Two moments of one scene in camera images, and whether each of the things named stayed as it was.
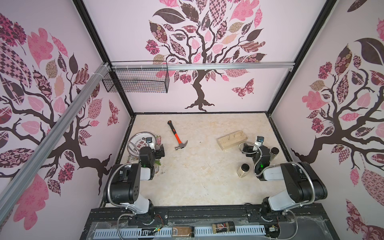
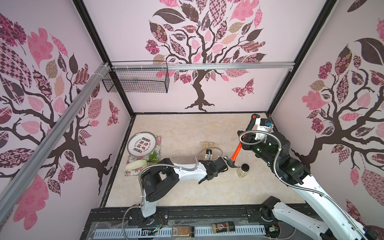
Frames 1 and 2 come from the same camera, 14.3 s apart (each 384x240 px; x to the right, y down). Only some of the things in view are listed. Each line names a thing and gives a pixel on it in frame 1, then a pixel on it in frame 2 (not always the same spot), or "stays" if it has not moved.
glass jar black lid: [243, 170] stays
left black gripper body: [158, 154] -> [215, 176]
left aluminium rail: [16, 188] stays
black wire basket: [142, 80] stays
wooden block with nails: [231, 139] -> [208, 145]
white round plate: [138, 140] stays
